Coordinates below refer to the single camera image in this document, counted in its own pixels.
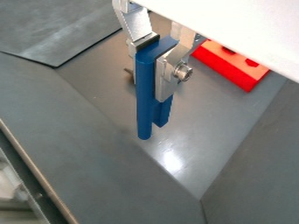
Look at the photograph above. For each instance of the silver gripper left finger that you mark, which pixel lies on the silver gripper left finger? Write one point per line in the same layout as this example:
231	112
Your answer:
135	22

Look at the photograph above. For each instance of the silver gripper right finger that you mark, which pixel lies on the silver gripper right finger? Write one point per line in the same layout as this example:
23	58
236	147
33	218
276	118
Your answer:
171	65

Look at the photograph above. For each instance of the blue square-circle peg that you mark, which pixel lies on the blue square-circle peg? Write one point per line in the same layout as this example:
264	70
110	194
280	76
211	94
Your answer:
151	111

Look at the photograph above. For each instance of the red shape-sorter board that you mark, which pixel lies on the red shape-sorter board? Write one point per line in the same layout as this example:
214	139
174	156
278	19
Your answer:
234	66

